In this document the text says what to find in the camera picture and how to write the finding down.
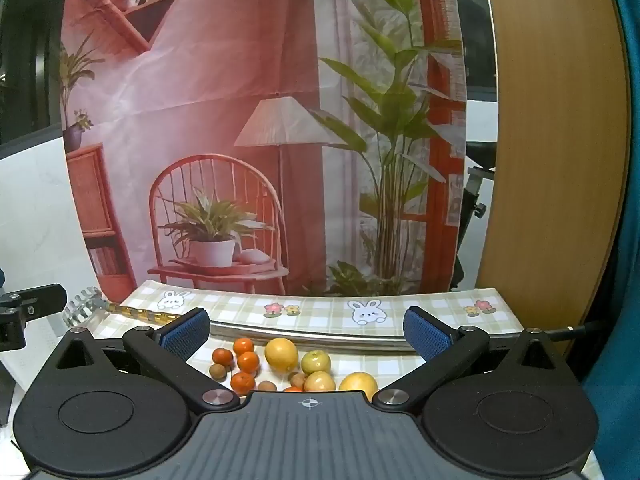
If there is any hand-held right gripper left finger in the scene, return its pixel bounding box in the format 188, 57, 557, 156
45, 306, 242, 415

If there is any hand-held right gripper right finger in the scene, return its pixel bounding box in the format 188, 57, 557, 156
372, 305, 577, 414

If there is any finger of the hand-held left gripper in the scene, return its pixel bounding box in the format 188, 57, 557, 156
0, 284, 67, 352

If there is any yellow lemon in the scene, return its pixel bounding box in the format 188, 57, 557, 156
338, 371, 378, 402
264, 338, 300, 373

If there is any yellow-green plum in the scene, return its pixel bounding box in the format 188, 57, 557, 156
300, 349, 332, 374

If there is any checkered bunny print tablecloth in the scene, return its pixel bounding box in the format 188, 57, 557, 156
92, 280, 603, 480

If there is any telescopic metal back scratcher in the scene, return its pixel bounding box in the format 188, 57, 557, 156
64, 286, 608, 356

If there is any tan-yellow plum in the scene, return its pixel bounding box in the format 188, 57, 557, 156
304, 371, 336, 393

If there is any black chair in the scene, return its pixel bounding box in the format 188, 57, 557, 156
450, 141, 498, 291

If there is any teal curtain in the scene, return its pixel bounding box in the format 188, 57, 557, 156
580, 0, 640, 480

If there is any round wooden board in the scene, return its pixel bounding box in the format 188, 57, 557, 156
472, 0, 632, 376

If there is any printed room scene backdrop cloth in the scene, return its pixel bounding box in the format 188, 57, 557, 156
59, 0, 468, 297

